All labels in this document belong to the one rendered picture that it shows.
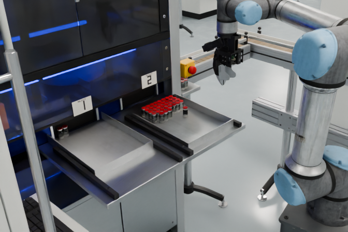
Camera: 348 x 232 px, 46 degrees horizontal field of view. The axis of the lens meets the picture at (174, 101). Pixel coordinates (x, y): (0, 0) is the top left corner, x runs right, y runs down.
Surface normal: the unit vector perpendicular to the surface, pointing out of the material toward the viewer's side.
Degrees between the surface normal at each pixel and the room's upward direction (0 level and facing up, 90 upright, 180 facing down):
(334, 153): 8
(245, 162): 0
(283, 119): 90
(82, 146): 0
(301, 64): 82
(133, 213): 90
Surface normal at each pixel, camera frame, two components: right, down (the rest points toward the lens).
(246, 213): -0.04, -0.89
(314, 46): -0.91, 0.12
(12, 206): 0.74, 0.28
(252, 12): 0.40, 0.40
